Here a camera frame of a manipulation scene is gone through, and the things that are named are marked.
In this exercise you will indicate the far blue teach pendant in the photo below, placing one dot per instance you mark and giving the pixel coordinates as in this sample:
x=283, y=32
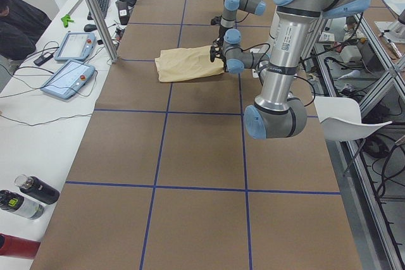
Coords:
x=76, y=45

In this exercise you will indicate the black keyboard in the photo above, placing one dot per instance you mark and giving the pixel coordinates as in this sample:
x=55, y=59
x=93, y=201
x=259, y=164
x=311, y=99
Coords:
x=104, y=5

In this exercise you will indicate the cream long-sleeve printed shirt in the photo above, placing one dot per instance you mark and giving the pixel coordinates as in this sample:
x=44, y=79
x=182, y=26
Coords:
x=181, y=64

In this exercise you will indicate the white plastic chair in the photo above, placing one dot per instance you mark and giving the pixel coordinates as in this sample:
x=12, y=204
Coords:
x=340, y=119

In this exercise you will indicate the black computer mouse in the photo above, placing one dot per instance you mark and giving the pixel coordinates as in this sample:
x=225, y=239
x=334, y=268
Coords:
x=90, y=27

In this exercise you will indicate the aluminium frame post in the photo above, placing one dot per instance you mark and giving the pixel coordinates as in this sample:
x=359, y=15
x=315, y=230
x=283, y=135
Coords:
x=98, y=18

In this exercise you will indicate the near blue teach pendant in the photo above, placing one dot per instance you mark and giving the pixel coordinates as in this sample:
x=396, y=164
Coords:
x=68, y=80

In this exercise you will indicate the small black phone device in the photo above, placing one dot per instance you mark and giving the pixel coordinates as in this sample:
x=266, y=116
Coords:
x=43, y=59

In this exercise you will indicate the red bottle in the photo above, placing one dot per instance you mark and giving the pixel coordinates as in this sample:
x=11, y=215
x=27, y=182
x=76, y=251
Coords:
x=12, y=246

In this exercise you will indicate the black bottle clear cap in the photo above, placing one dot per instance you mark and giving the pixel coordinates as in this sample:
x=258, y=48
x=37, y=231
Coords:
x=36, y=188

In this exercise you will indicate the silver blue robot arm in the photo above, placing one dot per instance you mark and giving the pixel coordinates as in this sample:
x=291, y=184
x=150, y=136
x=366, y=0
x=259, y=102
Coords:
x=228, y=17
x=276, y=113

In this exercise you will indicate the green plastic clamp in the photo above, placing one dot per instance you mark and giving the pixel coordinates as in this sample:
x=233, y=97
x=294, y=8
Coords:
x=66, y=20

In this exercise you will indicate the person in black clothes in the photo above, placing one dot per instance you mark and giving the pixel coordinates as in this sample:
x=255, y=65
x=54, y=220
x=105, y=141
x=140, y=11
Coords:
x=22, y=25

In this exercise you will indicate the blue teach pendant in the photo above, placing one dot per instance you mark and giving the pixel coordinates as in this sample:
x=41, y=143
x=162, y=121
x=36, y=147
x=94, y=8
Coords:
x=76, y=45
x=68, y=80

